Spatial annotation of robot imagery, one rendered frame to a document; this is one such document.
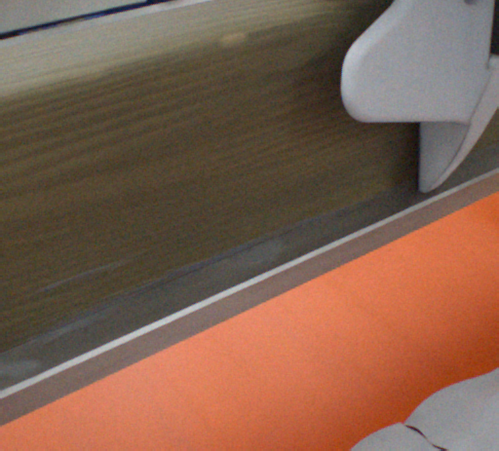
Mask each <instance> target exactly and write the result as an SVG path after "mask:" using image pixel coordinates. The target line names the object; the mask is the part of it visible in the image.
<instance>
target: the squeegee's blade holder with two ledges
mask: <svg viewBox="0 0 499 451"><path fill-rule="evenodd" d="M496 192H499V142H497V143H494V144H492V145H490V146H487V147H485V148H483V149H481V150H478V151H476V152H473V153H471V154H468V155H467V157H466V158H465V159H464V160H463V162H462V163H461V164H459V165H458V166H457V168H456V169H455V170H454V171H453V172H452V173H451V175H450V176H449V178H448V179H447V180H446V181H445V182H444V183H443V184H442V185H439V186H438V187H437V188H435V189H433V190H431V192H428V193H426V194H424V193H421V192H418V189H416V188H415V178H412V179H410V180H408V181H406V182H403V183H401V184H398V185H396V186H394V187H391V188H389V189H386V190H383V191H381V193H379V194H376V195H374V196H372V197H368V198H366V199H364V200H361V201H359V202H356V203H354V204H351V205H348V206H346V207H343V208H342V209H341V210H339V211H335V212H333V213H331V214H328V215H326V216H324V217H321V218H318V219H316V220H313V221H311V222H309V223H306V224H304V226H300V227H298V228H296V229H293V230H291V231H289V232H285V233H283V234H281V235H279V236H277V237H275V238H272V239H269V240H267V241H264V242H262V244H258V245H256V246H252V247H250V248H248V249H245V250H243V251H241V252H237V253H235V254H233V255H230V256H228V257H226V258H223V260H220V261H218V262H215V263H213V264H211V265H209V266H207V267H204V268H201V269H199V270H196V271H194V272H192V273H189V274H186V275H184V276H181V278H179V279H177V280H174V281H172V282H167V283H165V284H163V285H160V286H158V287H156V288H152V289H150V290H148V291H145V292H143V293H140V295H138V296H136V297H133V298H131V299H129V300H126V301H124V302H122V303H118V304H116V305H114V306H111V307H109V308H107V309H104V310H102V311H99V312H96V313H95V314H94V315H92V316H89V317H87V318H84V319H80V320H77V321H75V322H73V323H70V324H69V325H67V326H64V327H61V328H59V329H56V330H54V331H52V332H49V333H47V334H45V336H42V337H39V338H37V339H34V340H32V341H29V342H27V343H25V344H22V345H20V346H17V347H14V348H12V349H11V350H8V351H6V352H4V353H1V354H0V427H2V426H4V425H6V424H8V423H10V422H14V421H15V420H17V419H19V418H21V417H23V416H25V414H27V413H29V412H32V411H35V410H37V409H39V408H41V407H43V406H45V405H47V404H49V403H52V402H54V401H57V400H59V399H61V398H63V397H65V396H67V395H70V394H73V393H75V392H78V391H80V389H82V388H84V387H86V386H88V385H90V384H92V383H94V382H97V381H99V380H101V379H103V378H105V377H107V376H109V375H112V374H114V373H117V372H119V371H121V370H123V369H125V368H127V366H129V365H131V364H135V363H137V362H139V361H141V360H143V359H145V358H147V357H150V356H154V355H156V354H158V353H160V352H162V351H163V350H165V349H167V348H170V347H171V346H173V345H175V344H177V343H179V342H181V341H183V340H185V339H188V338H190V337H192V336H195V335H197V334H199V333H201V332H203V331H206V330H208V329H210V328H211V327H212V326H215V325H217V324H219V323H221V322H224V321H226V320H228V319H231V318H233V317H235V316H238V315H240V314H242V313H244V312H246V311H248V310H249V309H250V308H252V307H256V306H258V305H260V304H262V303H264V302H266V301H268V300H270V299H273V298H276V297H278V296H280V295H282V294H284V293H286V291H289V290H291V289H293V288H296V287H298V286H300V285H302V284H304V283H306V282H309V281H311V280H313V279H316V278H318V277H321V276H322V275H323V274H325V273H327V272H329V271H331V270H333V269H336V268H339V267H341V266H343V265H345V264H347V263H349V262H351V261H353V260H357V258H359V257H361V256H363V255H365V254H367V253H369V252H372V251H374V250H376V249H378V248H380V247H382V246H384V245H386V244H390V243H391V242H392V241H394V240H397V239H399V238H401V237H403V236H406V235H408V234H410V233H412V232H414V231H417V230H419V229H421V228H424V227H426V225H428V224H430V223H432V222H434V221H436V220H439V219H442V218H444V217H446V216H448V215H450V214H451V213H453V212H455V211H458V210H461V209H463V207H466V206H468V205H470V204H472V203H474V202H478V201H480V200H482V199H484V198H486V197H488V196H490V195H492V194H494V193H496Z"/></svg>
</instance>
